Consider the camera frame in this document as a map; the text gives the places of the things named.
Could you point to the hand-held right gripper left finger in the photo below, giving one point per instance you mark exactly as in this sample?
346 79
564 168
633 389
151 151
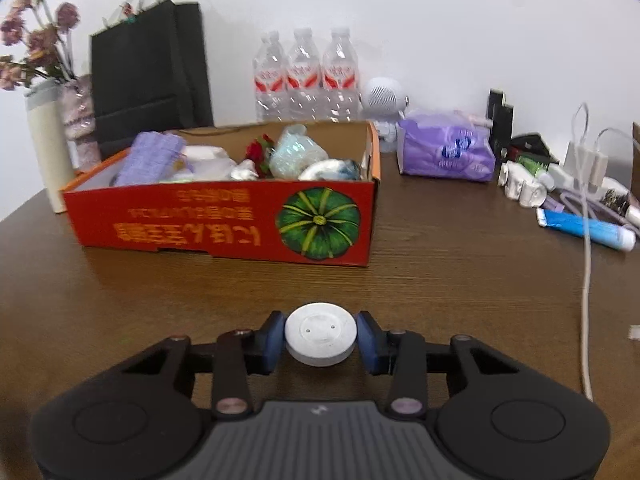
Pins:
275 344

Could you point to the purple cloth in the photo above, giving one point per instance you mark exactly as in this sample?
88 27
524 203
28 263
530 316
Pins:
147 157

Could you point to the white charger block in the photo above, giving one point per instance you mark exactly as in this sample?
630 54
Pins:
587 165

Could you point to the blue tube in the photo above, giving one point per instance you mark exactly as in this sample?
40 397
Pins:
585 227

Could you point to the white cylindrical vase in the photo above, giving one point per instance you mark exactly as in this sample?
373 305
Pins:
47 150

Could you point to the green bottle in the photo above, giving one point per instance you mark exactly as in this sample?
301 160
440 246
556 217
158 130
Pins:
535 170

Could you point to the clear water bottle red label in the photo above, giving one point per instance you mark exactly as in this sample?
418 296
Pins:
341 77
303 77
270 80

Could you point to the black cloth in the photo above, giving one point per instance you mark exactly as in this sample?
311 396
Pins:
530 142

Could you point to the white folding device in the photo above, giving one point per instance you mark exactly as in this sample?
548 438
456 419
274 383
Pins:
520 185

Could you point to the black paper bag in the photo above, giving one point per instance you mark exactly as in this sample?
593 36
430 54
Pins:
145 70

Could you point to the white plastic packet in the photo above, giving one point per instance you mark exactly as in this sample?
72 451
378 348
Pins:
207 157

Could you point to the white robot speaker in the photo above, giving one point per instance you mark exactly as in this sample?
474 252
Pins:
382 100

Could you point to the small white card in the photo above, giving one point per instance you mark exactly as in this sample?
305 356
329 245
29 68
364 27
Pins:
635 333

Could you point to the white plastic tube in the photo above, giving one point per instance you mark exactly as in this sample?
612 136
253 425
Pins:
635 215

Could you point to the white round disc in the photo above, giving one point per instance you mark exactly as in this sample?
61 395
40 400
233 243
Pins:
320 332

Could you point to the dried pink flowers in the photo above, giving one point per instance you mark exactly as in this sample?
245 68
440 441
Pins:
35 40

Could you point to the purple tissue pack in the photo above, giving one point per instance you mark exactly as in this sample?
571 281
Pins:
445 147

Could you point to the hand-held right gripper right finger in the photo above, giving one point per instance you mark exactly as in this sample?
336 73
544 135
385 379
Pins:
367 344

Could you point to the brown cardboard piece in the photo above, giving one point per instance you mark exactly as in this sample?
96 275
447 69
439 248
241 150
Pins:
636 140

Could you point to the red artificial flower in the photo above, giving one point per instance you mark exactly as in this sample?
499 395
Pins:
257 152

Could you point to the red green box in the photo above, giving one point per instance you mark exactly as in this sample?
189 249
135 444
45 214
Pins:
545 159

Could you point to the tall black box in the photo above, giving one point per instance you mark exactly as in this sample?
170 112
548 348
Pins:
495 105

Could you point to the orange cardboard box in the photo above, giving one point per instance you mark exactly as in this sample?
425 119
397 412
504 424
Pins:
210 220

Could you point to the iridescent plastic bag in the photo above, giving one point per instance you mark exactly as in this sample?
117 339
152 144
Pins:
295 152

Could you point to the brown spiky ornament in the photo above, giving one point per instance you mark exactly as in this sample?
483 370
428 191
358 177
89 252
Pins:
616 202

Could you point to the silver blue foil packet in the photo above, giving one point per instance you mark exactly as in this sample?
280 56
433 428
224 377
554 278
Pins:
330 170

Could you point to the pink white tin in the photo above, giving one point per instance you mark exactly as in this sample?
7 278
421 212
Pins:
481 120

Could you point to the mottled purple wrapping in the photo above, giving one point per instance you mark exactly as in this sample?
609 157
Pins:
80 115

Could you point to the white power strip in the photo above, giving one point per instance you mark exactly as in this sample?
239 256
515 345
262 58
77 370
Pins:
560 177

